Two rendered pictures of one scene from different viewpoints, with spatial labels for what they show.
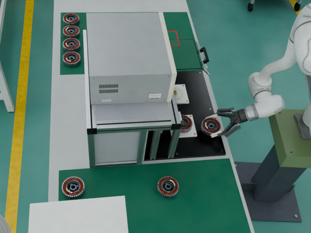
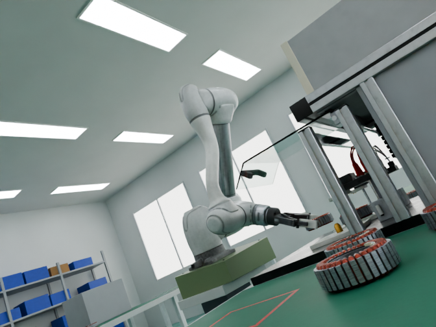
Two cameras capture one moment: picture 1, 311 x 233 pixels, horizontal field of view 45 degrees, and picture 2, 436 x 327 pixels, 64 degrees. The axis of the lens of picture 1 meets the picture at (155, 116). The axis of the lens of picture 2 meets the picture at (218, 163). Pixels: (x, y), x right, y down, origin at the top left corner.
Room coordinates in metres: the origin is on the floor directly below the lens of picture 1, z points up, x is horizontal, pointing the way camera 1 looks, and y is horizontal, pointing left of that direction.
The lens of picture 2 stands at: (2.44, 0.51, 0.85)
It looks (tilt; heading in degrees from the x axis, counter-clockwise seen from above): 14 degrees up; 227
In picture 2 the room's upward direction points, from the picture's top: 24 degrees counter-clockwise
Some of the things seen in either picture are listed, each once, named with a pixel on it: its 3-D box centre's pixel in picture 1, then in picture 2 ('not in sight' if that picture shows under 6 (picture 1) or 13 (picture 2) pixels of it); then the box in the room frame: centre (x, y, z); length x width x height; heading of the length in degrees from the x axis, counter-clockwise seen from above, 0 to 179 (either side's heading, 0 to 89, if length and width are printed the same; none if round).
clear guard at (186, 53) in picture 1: (178, 57); (295, 154); (1.60, -0.07, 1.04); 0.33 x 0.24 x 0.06; 106
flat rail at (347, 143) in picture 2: not in sight; (342, 143); (1.40, -0.03, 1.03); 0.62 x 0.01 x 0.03; 16
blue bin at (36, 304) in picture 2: not in sight; (32, 307); (1.13, -6.72, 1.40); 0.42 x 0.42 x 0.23; 16
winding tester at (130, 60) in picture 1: (128, 56); (377, 50); (1.35, 0.18, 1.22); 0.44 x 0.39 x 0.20; 16
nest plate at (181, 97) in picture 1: (175, 94); (341, 233); (1.54, -0.10, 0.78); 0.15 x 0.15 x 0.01; 16
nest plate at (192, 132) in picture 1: (182, 125); (359, 220); (1.31, -0.16, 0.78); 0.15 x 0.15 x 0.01; 16
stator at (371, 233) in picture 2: not in sight; (355, 246); (1.83, 0.11, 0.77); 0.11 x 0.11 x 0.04
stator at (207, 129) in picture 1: (210, 126); (318, 221); (1.30, -0.32, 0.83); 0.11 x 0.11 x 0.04
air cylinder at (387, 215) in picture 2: not in sight; (386, 207); (1.50, 0.04, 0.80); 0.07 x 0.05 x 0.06; 16
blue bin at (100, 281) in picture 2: not in sight; (92, 287); (-0.05, -7.05, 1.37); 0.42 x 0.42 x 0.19; 17
